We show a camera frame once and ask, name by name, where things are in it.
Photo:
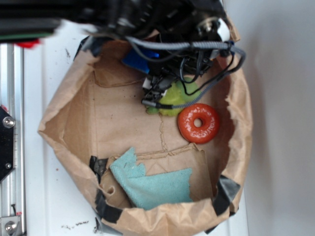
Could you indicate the blue sponge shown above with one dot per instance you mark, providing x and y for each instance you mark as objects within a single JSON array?
[{"x": 135, "y": 61}]

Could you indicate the black metal bracket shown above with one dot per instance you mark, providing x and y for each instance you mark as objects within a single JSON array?
[{"x": 7, "y": 124}]

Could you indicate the green plush toy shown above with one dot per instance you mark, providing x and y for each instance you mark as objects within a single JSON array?
[{"x": 174, "y": 96}]

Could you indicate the brown paper lined bin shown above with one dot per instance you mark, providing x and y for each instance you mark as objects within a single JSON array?
[{"x": 96, "y": 115}]

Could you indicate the aluminium frame rail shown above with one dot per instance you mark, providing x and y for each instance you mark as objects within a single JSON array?
[{"x": 12, "y": 189}]

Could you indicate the orange toy donut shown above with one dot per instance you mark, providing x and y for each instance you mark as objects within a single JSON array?
[{"x": 198, "y": 123}]

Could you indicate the white tray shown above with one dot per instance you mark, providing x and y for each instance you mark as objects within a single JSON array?
[{"x": 54, "y": 205}]

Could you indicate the teal cloth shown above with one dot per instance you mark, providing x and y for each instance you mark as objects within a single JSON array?
[{"x": 148, "y": 192}]

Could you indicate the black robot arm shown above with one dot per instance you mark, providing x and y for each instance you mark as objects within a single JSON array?
[{"x": 176, "y": 37}]

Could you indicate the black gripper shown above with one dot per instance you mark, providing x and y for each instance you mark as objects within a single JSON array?
[{"x": 182, "y": 70}]

